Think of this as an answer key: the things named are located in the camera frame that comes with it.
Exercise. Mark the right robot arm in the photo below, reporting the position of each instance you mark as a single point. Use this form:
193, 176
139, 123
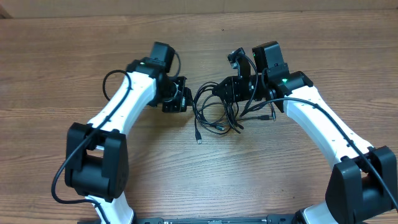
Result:
363, 182

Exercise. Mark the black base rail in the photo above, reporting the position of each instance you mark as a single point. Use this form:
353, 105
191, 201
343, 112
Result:
270, 219

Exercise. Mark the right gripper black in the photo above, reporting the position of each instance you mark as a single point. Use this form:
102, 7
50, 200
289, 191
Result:
234, 95

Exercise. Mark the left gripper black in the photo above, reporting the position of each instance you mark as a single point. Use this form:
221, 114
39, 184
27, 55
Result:
185, 99

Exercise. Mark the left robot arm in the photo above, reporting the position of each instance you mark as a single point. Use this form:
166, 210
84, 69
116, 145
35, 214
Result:
96, 164

